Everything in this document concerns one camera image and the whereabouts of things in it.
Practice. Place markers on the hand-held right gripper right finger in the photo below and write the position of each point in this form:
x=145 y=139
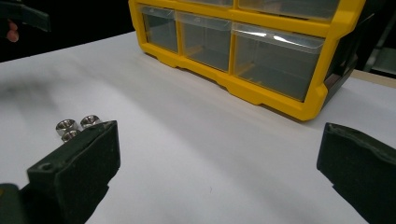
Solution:
x=358 y=168

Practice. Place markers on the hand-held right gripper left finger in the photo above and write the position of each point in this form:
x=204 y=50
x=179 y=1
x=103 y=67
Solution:
x=77 y=168

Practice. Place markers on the yellow drawer organizer cabinet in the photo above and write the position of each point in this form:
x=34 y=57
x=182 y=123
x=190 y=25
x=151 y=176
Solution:
x=325 y=77

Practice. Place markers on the grey metal desk frame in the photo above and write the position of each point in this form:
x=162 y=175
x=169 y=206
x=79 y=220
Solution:
x=384 y=60

